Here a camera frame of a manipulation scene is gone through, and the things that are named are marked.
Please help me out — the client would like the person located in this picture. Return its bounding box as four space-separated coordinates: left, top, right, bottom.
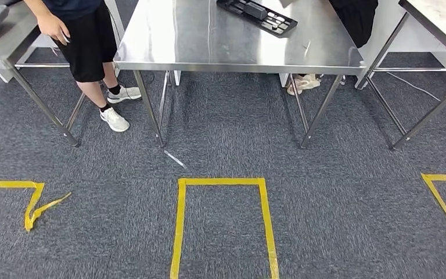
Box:
23 0 143 133
286 0 380 97

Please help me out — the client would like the white floor cable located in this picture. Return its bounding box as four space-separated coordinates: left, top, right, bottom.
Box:
384 71 446 112

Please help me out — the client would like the stainless steel workbench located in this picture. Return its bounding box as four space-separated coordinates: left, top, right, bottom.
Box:
113 0 367 149

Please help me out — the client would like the yellow floor tape loose end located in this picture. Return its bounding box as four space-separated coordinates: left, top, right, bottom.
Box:
0 180 72 232

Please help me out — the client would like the stainless steel side table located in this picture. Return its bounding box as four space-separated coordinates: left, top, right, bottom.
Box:
0 0 81 148

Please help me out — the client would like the clear tape strip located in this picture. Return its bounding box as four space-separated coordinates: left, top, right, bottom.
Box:
163 150 188 169

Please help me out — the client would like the black plastic frame part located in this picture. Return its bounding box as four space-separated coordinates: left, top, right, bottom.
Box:
216 0 298 38

